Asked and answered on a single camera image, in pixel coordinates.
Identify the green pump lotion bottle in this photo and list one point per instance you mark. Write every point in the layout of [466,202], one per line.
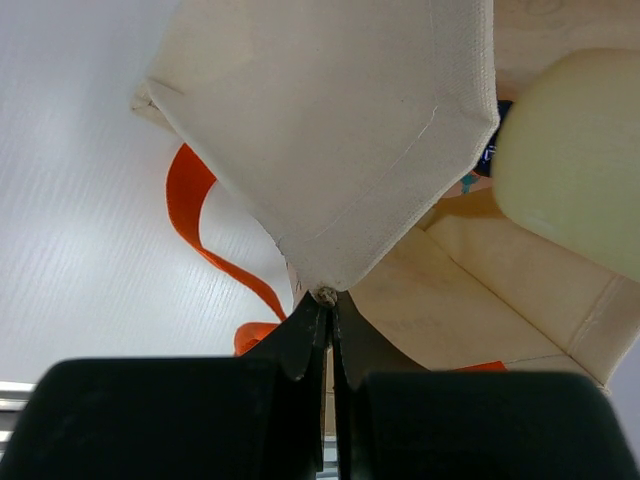
[567,161]

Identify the beige canvas bag orange handles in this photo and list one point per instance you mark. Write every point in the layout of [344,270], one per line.
[345,127]

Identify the aluminium rail base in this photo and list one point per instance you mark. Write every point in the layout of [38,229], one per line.
[14,397]

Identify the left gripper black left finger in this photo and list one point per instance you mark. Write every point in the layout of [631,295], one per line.
[255,416]

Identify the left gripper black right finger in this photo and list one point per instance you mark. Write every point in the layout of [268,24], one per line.
[398,420]

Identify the orange bottle blue spray top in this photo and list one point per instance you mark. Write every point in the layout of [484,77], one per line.
[482,170]

